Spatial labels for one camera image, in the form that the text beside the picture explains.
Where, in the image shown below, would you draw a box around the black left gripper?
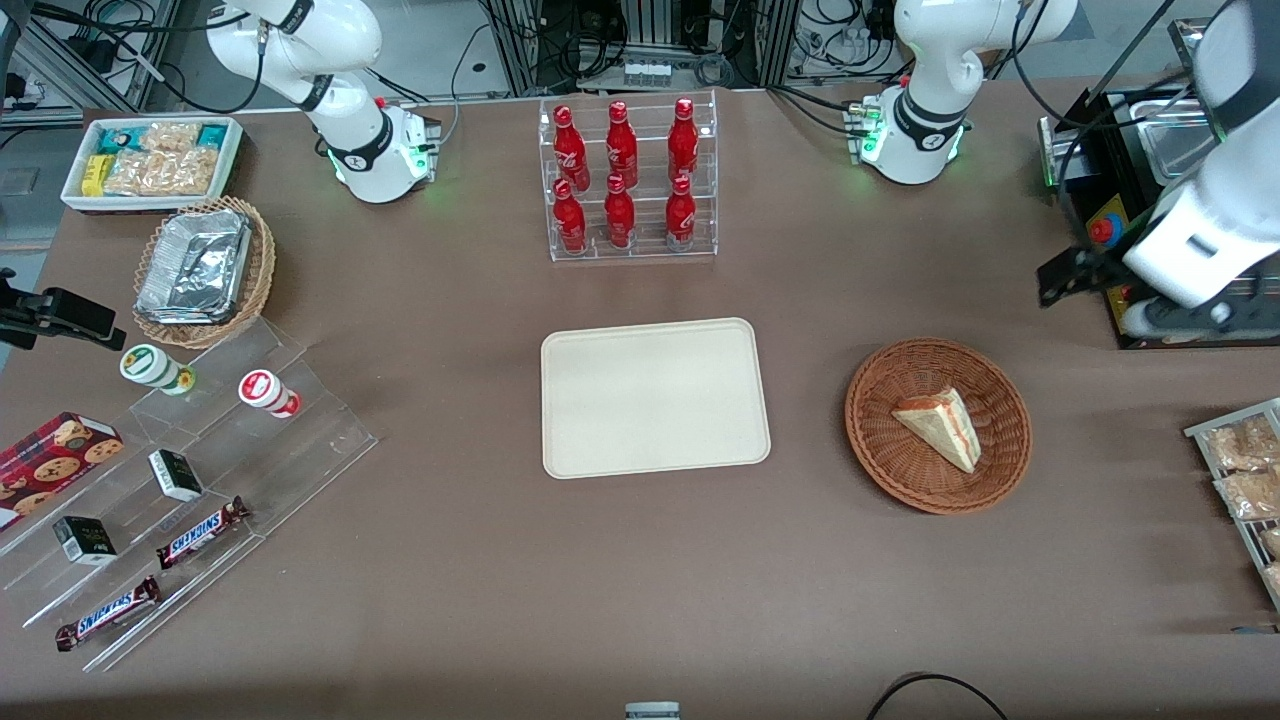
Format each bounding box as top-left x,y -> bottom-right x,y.
1036,244 -> 1137,309

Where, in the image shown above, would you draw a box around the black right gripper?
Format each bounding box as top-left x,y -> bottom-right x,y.
0,267 -> 128,352

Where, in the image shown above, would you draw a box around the triangle sandwich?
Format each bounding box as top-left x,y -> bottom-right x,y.
892,387 -> 983,475

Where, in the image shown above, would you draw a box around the silver foil tray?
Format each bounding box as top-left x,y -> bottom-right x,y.
136,208 -> 252,325

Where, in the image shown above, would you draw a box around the tan oval wicker basket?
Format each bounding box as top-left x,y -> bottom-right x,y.
132,196 -> 278,351

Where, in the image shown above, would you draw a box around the brown round wicker basket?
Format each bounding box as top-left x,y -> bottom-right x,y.
845,338 -> 1033,516

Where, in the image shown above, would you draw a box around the cream rectangular tray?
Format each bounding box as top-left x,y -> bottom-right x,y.
541,317 -> 772,480

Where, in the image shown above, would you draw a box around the green lid yogurt cup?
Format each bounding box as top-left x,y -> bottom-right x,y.
119,343 -> 197,396

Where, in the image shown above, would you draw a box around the black metal appliance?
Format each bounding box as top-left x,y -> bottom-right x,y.
1038,84 -> 1280,351

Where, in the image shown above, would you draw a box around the red cookie box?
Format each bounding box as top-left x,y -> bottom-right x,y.
0,411 -> 126,532

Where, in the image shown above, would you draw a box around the large clear cookie bag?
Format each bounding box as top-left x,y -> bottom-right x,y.
104,148 -> 223,198

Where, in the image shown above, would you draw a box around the small dark green box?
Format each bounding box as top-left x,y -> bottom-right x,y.
147,448 -> 205,503
51,515 -> 119,567

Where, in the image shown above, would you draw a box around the small clear cookie bag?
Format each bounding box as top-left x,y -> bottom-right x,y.
138,121 -> 203,157

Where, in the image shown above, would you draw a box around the red lid yogurt cup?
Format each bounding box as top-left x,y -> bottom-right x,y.
237,368 -> 302,420

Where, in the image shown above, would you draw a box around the white rectangular snack bin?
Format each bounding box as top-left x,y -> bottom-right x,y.
60,115 -> 245,215

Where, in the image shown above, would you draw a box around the clear bag of pastry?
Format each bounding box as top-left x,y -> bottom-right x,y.
1200,414 -> 1280,473
1213,467 -> 1280,523

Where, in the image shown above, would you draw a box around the clear acrylic stepped display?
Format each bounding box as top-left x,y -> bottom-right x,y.
0,318 -> 380,674

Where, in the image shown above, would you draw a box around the snickers chocolate bar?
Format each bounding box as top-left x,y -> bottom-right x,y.
54,575 -> 163,653
155,495 -> 252,571

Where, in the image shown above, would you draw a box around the red cola bottle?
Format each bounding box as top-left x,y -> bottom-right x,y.
605,100 -> 640,191
603,173 -> 637,250
552,178 -> 589,256
552,105 -> 590,193
664,175 -> 698,252
667,97 -> 700,183

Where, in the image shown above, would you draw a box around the clear acrylic bottle rack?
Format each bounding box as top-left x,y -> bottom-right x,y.
538,90 -> 719,263

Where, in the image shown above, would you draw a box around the black cable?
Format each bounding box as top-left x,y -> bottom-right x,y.
864,672 -> 1012,720

